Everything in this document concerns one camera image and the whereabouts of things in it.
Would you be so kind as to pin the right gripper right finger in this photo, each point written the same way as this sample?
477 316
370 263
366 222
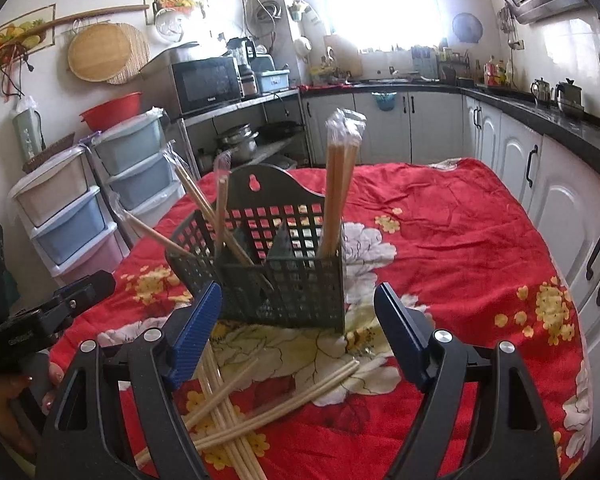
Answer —
481 416

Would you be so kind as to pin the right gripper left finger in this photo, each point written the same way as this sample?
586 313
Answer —
84 435

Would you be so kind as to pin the chopsticks pair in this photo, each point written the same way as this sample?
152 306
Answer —
331 217
326 385

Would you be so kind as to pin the left hand painted nails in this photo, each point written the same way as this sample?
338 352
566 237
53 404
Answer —
11 432

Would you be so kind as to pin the beige top drawer tower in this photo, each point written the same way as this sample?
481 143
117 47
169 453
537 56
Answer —
65 213

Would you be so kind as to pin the chopsticks pair on blanket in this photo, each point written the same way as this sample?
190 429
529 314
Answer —
326 385

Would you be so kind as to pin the blue top drawer tower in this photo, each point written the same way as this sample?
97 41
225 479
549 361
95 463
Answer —
133 157

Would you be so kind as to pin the red plastic basin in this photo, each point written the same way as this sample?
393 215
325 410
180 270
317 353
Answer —
108 114

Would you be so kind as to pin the white lower cabinets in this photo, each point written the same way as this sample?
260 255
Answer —
455 242

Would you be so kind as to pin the dark green utensil basket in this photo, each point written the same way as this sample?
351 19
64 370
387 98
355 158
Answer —
278 223

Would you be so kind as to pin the leaning chopsticks in basket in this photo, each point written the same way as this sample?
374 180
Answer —
205 209

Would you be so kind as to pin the round bamboo tray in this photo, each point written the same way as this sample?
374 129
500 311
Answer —
108 52

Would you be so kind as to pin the black microwave oven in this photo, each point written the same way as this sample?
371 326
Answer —
190 87

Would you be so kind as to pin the steel pot on shelf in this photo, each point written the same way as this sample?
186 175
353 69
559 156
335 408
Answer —
241 141

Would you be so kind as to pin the black countertop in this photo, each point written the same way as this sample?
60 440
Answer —
580 137

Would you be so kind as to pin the metal shelf rack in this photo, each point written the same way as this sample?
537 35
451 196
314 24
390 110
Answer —
269 128

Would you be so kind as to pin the steel kettle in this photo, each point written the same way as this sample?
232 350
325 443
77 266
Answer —
569 98

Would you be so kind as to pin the wrapped chopsticks in basket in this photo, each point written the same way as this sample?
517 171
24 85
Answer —
353 126

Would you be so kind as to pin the window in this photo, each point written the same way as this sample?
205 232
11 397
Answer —
386 25

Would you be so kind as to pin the fruit picture on wall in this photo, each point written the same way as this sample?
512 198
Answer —
186 7

